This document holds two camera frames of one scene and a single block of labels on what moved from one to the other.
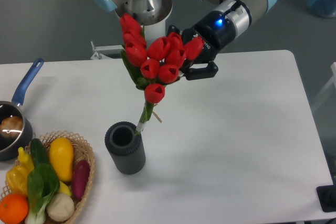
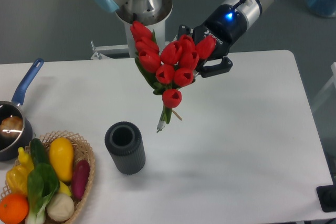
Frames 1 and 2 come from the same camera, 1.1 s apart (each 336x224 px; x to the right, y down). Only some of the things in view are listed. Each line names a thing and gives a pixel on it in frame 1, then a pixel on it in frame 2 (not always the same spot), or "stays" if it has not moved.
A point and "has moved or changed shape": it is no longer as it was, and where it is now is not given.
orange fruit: x=14 y=208 stays
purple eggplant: x=80 y=178 stays
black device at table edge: x=327 y=196 stays
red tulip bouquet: x=151 y=64 has moved or changed shape
